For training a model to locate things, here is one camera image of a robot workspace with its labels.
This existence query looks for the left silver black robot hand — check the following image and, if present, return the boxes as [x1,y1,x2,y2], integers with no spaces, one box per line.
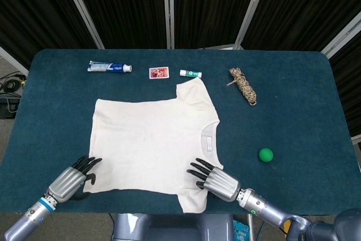
[48,155,103,204]

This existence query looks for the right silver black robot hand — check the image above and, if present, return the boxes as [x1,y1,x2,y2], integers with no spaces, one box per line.
[186,158,242,203]

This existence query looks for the white T-shirt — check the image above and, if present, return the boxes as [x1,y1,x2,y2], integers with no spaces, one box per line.
[82,78,225,214]

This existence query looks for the teal plastic box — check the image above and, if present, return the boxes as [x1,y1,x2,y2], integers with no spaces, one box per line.
[233,218,250,241]

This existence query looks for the metal table leg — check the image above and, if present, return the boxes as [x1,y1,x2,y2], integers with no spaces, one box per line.
[246,214,255,241]

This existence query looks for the green ball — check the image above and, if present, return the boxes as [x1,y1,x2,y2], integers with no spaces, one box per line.
[258,148,274,164]

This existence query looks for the grey robot torso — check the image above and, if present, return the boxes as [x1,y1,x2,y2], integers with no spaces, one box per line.
[112,213,235,241]

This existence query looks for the grey floor equipment box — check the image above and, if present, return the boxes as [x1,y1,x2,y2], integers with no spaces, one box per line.
[0,96,20,119]

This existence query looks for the green white glue stick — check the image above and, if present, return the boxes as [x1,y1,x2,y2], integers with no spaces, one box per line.
[179,69,203,78]

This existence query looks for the blue white toothpaste tube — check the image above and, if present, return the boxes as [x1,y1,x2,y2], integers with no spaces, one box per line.
[86,60,134,74]

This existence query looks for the red playing card box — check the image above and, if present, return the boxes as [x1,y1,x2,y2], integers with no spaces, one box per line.
[148,66,170,80]

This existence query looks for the dark folding screen panel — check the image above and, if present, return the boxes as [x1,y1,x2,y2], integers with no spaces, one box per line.
[239,0,361,55]
[66,0,171,50]
[169,0,272,50]
[321,12,361,140]
[0,0,105,74]

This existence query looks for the blue floor cable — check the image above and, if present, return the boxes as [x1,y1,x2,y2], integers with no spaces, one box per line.
[259,218,269,241]

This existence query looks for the beige braided rope bundle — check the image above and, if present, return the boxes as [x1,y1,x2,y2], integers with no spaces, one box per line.
[226,67,258,107]

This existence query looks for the black yellow floor cables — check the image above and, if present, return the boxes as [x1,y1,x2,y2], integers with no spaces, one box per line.
[0,73,27,93]

